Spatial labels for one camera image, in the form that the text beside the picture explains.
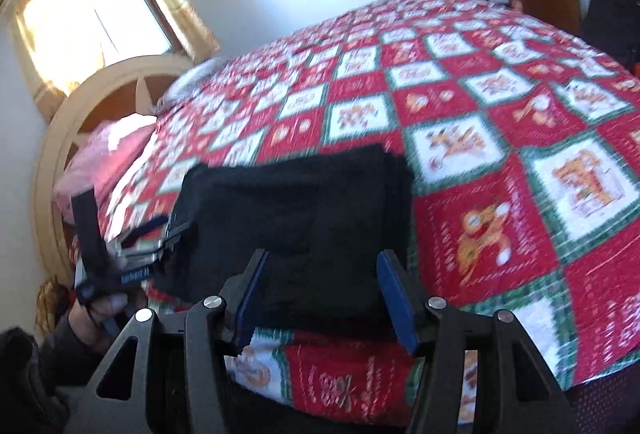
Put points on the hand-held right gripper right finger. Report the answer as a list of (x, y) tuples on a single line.
[(397, 309)]

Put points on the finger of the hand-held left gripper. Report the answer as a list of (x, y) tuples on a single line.
[(175, 229)]

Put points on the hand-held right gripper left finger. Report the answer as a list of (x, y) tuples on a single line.
[(251, 299)]

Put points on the black pants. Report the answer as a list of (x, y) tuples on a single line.
[(300, 224)]

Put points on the person's left forearm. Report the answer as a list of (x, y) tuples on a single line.
[(65, 339)]

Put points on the person's left hand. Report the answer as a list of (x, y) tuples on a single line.
[(100, 311)]

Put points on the woven basket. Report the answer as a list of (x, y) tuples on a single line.
[(50, 301)]

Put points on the pink pillow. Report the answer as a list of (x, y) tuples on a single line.
[(110, 154)]

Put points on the person's dark clothing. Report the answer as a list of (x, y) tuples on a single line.
[(30, 379)]

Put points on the cream wooden headboard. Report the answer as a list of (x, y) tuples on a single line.
[(55, 154)]

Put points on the grey striped pillow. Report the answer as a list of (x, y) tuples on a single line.
[(195, 77)]

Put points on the red printed checkered blanket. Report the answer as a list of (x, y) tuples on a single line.
[(500, 124)]

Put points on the window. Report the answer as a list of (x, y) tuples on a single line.
[(130, 14)]

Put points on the black bag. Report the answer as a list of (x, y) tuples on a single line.
[(610, 14)]

